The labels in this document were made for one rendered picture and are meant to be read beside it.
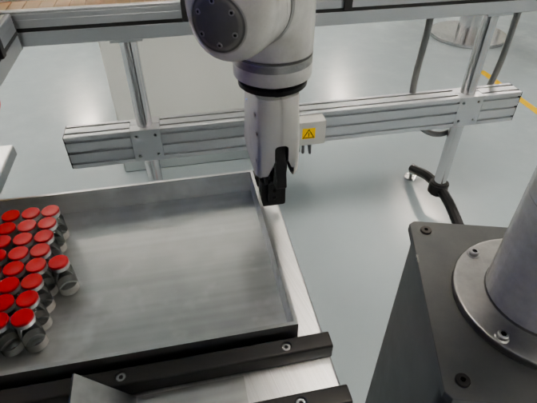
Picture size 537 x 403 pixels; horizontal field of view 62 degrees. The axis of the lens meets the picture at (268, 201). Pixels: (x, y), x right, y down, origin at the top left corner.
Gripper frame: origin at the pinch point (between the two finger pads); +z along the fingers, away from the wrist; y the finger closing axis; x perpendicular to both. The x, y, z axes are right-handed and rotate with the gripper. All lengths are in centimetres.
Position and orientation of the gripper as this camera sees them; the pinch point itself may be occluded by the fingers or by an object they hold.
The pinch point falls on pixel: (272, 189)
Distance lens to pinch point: 58.0
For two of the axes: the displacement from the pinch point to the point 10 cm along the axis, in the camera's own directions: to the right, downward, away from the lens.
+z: 0.0, 7.7, 6.4
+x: 9.8, -1.3, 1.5
